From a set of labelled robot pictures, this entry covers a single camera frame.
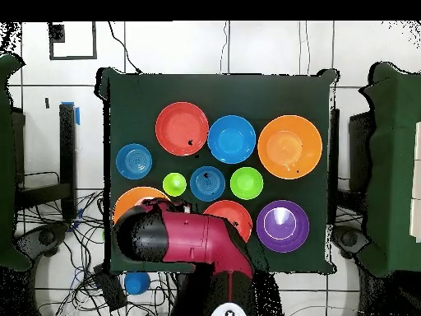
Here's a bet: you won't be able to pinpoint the medium blue plastic bowl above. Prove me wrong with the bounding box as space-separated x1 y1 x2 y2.
206 114 257 165

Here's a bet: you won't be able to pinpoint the large orange plastic bowl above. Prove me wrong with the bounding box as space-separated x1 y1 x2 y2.
257 114 324 181
112 186 172 225

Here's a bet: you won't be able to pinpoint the small blue plastic bowl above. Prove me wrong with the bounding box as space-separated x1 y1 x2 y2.
189 165 227 202
115 142 153 181

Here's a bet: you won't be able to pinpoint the green plastic bowl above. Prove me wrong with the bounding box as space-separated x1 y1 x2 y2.
229 166 265 201

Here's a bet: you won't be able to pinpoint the green plastic cup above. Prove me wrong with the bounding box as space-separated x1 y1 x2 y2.
162 172 187 198

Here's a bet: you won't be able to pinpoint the red plastic bowl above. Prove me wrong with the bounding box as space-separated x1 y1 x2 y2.
202 199 253 244
155 101 210 157

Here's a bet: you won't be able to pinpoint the dark green tablecloth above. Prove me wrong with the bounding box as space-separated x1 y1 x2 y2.
95 67 340 276

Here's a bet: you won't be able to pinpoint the purple plastic bowl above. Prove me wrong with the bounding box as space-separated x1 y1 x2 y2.
256 199 311 253

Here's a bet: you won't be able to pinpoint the blue plastic cup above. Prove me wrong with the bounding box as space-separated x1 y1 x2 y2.
123 272 151 296

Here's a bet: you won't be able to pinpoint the black metal stand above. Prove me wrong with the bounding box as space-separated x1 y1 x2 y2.
14 102 81 221

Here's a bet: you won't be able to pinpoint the black office chair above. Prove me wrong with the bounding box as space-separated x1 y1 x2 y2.
16 222 70 261
331 225 369 259

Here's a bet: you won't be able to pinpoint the black power adapter box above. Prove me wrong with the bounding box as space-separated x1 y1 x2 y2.
93 264 128 312

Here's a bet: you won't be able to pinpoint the green covered side table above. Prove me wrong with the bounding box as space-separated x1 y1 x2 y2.
0 53 32 272
359 62 421 277

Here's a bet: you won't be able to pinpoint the white boxes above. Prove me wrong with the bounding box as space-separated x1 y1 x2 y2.
409 121 421 243

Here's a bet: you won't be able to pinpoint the cable tangle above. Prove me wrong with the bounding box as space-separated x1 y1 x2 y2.
16 190 178 316

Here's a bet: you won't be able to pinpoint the black floor cable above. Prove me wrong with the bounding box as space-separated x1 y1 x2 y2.
107 21 143 75

